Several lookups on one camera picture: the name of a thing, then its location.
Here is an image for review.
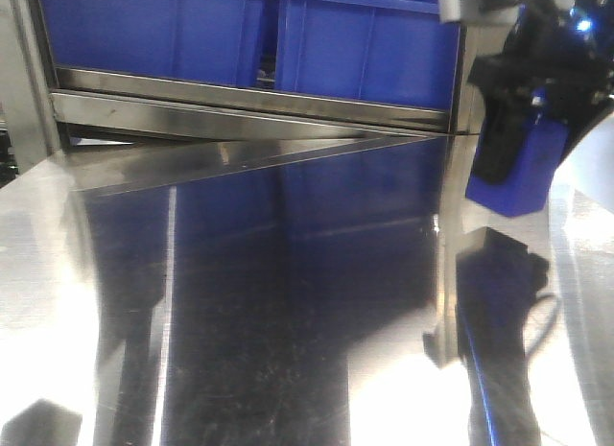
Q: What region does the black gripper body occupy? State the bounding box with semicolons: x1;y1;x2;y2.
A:
469;0;613;183

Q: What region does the blue bottle-shaped part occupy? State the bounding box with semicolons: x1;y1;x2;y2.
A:
465;117;568;218

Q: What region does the large blue bin right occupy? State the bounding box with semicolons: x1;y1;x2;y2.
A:
275;0;460;110

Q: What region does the large blue bin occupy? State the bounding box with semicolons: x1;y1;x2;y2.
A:
275;0;460;110
41;0;269;86

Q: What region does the large blue bin left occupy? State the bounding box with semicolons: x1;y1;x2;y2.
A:
41;0;269;86

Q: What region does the stainless steel shelf frame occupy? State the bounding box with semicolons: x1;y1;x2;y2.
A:
1;0;484;194

